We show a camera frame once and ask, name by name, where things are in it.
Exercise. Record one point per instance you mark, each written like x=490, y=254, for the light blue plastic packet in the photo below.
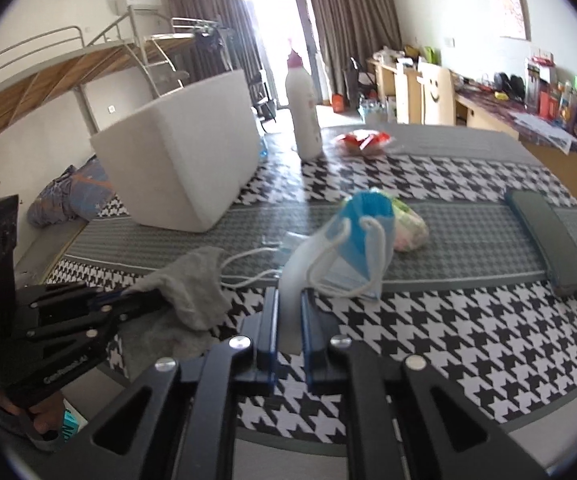
x=288, y=247

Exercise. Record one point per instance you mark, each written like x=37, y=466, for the glass balcony door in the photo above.
x=278, y=10

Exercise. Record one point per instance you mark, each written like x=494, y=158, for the white pump bottle red cap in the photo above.
x=303, y=115

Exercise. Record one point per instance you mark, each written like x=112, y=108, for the brown curtain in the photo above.
x=348, y=20
x=208, y=5

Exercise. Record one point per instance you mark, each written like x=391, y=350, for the red snack packet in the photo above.
x=363, y=140

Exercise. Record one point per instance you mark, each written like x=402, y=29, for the blue dotted face mask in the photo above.
x=368, y=207

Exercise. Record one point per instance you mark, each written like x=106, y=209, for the long wooden desk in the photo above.
x=543, y=155

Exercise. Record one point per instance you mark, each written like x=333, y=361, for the person's left hand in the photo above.
x=36, y=417

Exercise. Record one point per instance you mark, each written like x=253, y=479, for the light blue surgical mask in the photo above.
x=341, y=272

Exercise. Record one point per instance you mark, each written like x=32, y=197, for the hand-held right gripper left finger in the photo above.
x=268, y=355

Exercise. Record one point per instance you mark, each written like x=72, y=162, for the blue orange plaid quilt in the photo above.
x=93, y=187

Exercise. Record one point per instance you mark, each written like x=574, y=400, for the black headphones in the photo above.
x=508, y=86

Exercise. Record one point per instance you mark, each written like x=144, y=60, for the green box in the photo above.
x=429, y=55

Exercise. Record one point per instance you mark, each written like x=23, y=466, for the grey cloth face mask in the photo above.
x=193, y=285

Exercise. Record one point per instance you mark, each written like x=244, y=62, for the white air conditioner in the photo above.
x=138, y=4

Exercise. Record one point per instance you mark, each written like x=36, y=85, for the orange carton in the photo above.
x=338, y=102

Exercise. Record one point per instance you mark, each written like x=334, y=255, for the printed papers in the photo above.
x=543, y=130

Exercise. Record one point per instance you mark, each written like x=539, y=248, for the cartoon wall poster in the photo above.
x=509, y=15

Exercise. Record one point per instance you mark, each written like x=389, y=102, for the grey metal bunk bed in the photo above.
x=188, y=27
x=43, y=75

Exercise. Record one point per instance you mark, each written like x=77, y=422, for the metal bunk ladder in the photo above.
x=161, y=67

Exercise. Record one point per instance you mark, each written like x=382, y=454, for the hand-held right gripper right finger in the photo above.
x=311, y=355

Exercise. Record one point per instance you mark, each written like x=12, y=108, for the grey purple blanket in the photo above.
x=51, y=200

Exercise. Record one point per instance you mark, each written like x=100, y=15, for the wooden chair with smiley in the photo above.
x=436, y=95

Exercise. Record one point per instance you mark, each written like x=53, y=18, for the white foam box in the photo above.
x=178, y=160

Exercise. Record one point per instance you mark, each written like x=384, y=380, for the hanging dark clothes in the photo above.
x=213, y=39

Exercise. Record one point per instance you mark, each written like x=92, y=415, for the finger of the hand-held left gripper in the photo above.
x=83, y=335
x=68, y=297

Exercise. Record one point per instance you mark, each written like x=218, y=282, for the dark green case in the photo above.
x=548, y=240

